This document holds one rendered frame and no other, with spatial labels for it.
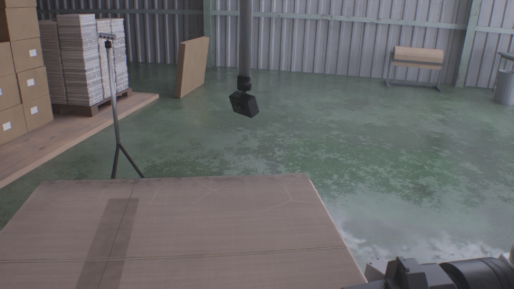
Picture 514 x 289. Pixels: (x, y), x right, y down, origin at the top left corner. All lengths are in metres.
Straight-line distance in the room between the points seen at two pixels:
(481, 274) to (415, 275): 0.09
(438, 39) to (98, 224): 8.16
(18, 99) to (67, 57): 0.83
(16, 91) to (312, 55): 5.83
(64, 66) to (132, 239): 4.66
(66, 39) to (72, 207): 4.46
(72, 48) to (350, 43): 5.51
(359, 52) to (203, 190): 7.74
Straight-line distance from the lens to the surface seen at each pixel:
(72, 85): 5.10
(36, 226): 0.59
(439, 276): 0.46
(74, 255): 0.51
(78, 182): 0.69
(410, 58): 7.54
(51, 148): 4.13
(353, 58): 8.26
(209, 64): 8.47
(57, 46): 5.12
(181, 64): 5.76
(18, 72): 4.64
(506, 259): 0.56
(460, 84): 8.48
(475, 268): 0.50
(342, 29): 8.17
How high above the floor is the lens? 1.50
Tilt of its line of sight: 22 degrees down
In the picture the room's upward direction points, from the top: 2 degrees clockwise
